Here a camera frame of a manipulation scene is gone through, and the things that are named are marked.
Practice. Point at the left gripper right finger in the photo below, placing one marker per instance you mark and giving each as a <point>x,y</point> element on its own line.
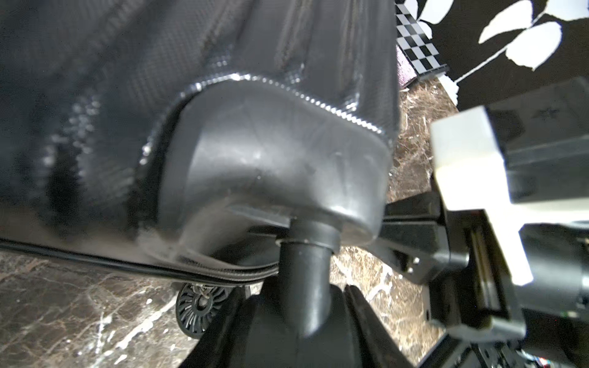
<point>376,346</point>

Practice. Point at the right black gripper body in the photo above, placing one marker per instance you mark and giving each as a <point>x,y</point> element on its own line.
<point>468,290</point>

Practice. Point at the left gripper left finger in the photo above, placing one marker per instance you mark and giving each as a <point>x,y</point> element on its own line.
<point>209,314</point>

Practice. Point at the black ribbed hard-shell suitcase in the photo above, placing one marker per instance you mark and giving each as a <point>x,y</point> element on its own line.
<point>221,142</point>

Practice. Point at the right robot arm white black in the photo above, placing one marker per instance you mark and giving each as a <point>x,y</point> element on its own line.
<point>554,305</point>

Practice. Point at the purple glitter tube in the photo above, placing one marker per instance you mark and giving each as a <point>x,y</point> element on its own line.
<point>406,74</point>

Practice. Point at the black white checkered board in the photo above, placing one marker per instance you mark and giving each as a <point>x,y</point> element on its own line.
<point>416,45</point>

